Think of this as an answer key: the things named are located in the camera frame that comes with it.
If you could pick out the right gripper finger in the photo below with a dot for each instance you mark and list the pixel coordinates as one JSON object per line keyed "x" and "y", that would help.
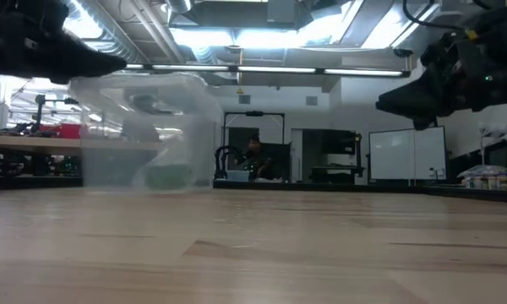
{"x": 410, "y": 101}

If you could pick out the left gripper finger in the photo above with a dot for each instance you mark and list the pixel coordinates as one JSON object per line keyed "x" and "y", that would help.
{"x": 88, "y": 63}

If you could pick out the green elastic bandage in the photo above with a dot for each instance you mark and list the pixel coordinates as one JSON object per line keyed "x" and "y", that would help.
{"x": 169, "y": 176}

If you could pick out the white whiteboard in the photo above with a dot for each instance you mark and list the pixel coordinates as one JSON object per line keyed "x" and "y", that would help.
{"x": 405, "y": 152}

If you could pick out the red plastic bin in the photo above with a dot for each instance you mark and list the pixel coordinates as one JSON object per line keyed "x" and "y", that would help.
{"x": 65, "y": 131}

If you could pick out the black cabinet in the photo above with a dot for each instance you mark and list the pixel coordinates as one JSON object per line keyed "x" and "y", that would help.
{"x": 334, "y": 148}

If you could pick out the wooden workbench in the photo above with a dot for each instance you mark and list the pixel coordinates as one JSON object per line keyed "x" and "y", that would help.
{"x": 25, "y": 144}

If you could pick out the bagged white packages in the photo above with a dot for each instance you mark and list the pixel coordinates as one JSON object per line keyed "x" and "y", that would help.
{"x": 490, "y": 177}

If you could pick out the long ceiling light bar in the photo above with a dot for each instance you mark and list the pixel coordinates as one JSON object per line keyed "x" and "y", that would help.
{"x": 279, "y": 69}

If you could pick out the person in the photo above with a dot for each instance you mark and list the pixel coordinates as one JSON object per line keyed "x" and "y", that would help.
{"x": 260, "y": 158}

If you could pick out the small clear bin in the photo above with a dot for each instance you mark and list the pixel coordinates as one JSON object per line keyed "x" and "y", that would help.
{"x": 236, "y": 176}

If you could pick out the black dome camera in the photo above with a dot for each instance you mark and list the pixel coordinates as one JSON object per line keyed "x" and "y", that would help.
{"x": 402, "y": 52}

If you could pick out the black camera rig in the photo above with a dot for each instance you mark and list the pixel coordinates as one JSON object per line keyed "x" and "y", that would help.
{"x": 40, "y": 114}

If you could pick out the grey wall vent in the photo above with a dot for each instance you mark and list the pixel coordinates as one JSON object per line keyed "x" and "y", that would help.
{"x": 244, "y": 99}
{"x": 312, "y": 101}

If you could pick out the black gantry frame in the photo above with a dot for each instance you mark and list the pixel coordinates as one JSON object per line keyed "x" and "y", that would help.
{"x": 253, "y": 113}

